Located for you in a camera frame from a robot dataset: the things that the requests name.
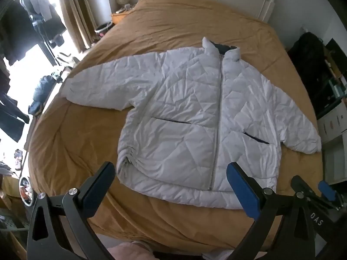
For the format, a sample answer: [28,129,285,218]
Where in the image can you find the white quilted puffer jacket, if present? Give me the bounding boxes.
[61,38,322,210]

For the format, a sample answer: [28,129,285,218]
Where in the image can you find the blue clothes pile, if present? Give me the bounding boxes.
[28,75,62,116]

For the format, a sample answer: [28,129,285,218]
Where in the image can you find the white storage drawers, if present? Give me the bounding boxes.
[318,100,346,184]

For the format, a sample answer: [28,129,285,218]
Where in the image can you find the dark cluttered shelf unit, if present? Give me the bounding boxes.
[316,38,346,119]

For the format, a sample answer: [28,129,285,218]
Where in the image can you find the black bag on hook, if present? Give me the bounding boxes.
[288,32,328,89]

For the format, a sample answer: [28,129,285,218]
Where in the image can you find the black round basket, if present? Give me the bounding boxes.
[95,21,114,38]

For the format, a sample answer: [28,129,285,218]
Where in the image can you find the wooden nightstand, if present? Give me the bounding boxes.
[111,3,134,25]

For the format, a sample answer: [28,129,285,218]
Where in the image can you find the beige window curtain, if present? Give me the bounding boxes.
[59,0,98,52]

